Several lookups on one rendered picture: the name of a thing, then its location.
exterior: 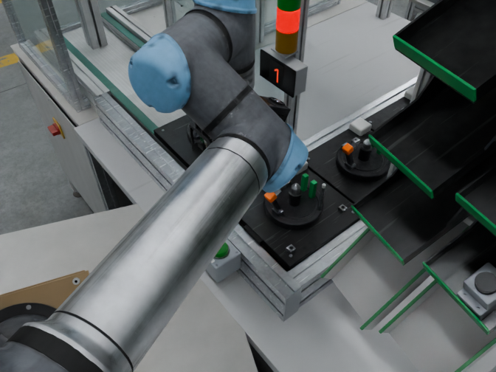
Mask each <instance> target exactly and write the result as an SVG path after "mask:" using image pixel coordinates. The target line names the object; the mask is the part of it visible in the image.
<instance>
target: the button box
mask: <svg viewBox="0 0 496 372"><path fill-rule="evenodd" d="M225 243H227V245H228V253H227V254H226V255H225V256H224V257H221V258H217V257H214V258H213V259H212V261H211V262H210V264H209V265H208V267H207V268H206V270H207V272H208V273H209V274H210V275H211V277H212V278H213V279H214V280H215V281H216V283H218V282H220V281H221V280H223V279H225V278H226V277H227V276H229V275H231V274H232V273H234V272H235V271H236V270H238V269H240V268H241V253H240V252H239V251H238V250H237V248H236V247H235V246H234V245H233V244H232V243H231V242H230V241H229V240H228V239H227V240H226V241H225Z"/></svg>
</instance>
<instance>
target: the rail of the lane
mask: <svg viewBox="0 0 496 372"><path fill-rule="evenodd" d="M93 99H94V103H95V104H96V105H95V106H96V109H97V113H98V116H99V119H100V123H101V124H102V125H103V126H104V127H105V128H106V130H107V131H108V132H109V133H110V134H111V135H112V136H113V137H114V138H115V139H116V141H118V143H119V144H121V146H122V147H123V148H124V149H125V150H126V151H127V152H128V153H129V154H130V155H131V157H132V158H133V159H134V160H135V161H136V162H137V163H138V164H139V166H140V167H141V168H142V169H143V170H144V171H145V172H146V173H147V174H148V175H149V176H150V177H151V178H152V179H153V180H154V181H155V182H156V184H157V185H158V186H159V187H160V188H161V189H162V190H163V191H164V193H165V192H166V191H167V190H168V189H169V188H170V187H171V186H172V185H173V183H174V182H175V181H176V180H177V179H178V178H179V177H180V176H181V175H182V174H183V173H184V172H185V170H184V169H183V168H182V167H181V166H180V165H179V164H178V163H177V162H176V161H175V160H174V159H173V158H172V157H171V156H170V155H169V154H168V153H167V152H166V151H165V150H164V149H163V148H162V147H161V146H160V145H159V144H158V143H157V142H156V141H155V140H154V139H153V138H152V137H151V136H150V135H149V134H148V133H147V132H146V131H145V130H144V129H143V128H142V127H141V126H140V125H139V124H138V123H137V122H136V121H135V120H134V119H133V118H132V117H131V116H130V115H129V114H128V113H127V112H126V111H125V110H124V109H123V108H122V107H121V106H120V105H119V104H118V103H117V102H116V101H115V100H114V99H113V98H112V97H111V96H110V95H109V94H108V93H107V92H105V93H103V94H101V97H100V96H99V95H98V96H96V97H93ZM227 239H228V240H229V241H230V242H231V243H232V244H233V245H234V246H235V247H236V248H237V250H238V251H239V252H240V253H241V268H240V269H238V270H236V271H237V272H238V274H239V275H240V276H241V277H242V278H243V279H244V280H245V281H246V282H247V283H248V284H249V285H250V286H251V287H252V288H253V289H254V290H255V292H256V293H257V294H258V295H259V296H260V297H261V298H262V299H263V301H264V302H265V303H266V304H267V305H268V306H269V307H270V308H271V310H273V312H274V313H276V315H277V316H279V318H280V319H281V320H282V321H283V322H284V321H286V320H287V319H289V318H290V317H291V316H292V315H293V314H295V313H296V312H297V311H298V309H299V304H300V296H301V291H302V287H301V286H300V285H299V284H298V283H297V282H296V281H295V280H294V279H293V278H292V277H291V276H290V275H289V274H288V273H287V272H286V271H285V270H284V269H283V268H282V267H281V266H280V265H279V264H278V263H277V262H276V261H275V260H274V259H273V258H272V257H271V256H270V255H269V254H268V253H267V252H266V251H265V250H264V249H263V248H262V247H261V246H262V245H263V240H262V239H261V238H260V237H259V236H258V235H256V234H255V233H254V232H253V231H252V230H251V229H250V228H249V227H248V226H247V225H245V226H244V228H242V227H241V226H240V225H239V224H237V225H236V227H235V229H234V230H233V231H232V232H231V234H230V236H229V237H228V238H227Z"/></svg>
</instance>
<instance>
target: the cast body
mask: <svg viewBox="0 0 496 372"><path fill-rule="evenodd" d="M457 296H458V297H459V298H460V300H461V301H462V302H463V303H464V304H465V305H466V306H467V307H468V308H469V309H470V310H471V311H472V312H473V313H474V314H475V315H476V316H477V318H478V319H479V320H482V319H483V318H484V317H486V316H487V315H489V314H490V313H491V312H493V311H494V310H495V309H496V268H495V267H493V265H491V264H490V263H486V264H485V265H483V266H482V267H481V268H480V269H479V270H478V271H476V272H475V273H473V274H472V275H471V276H469V277H468V278H467V279H466V280H465V281H464V287H463V288H462V289H461V290H460V291H459V292H458V293H457Z"/></svg>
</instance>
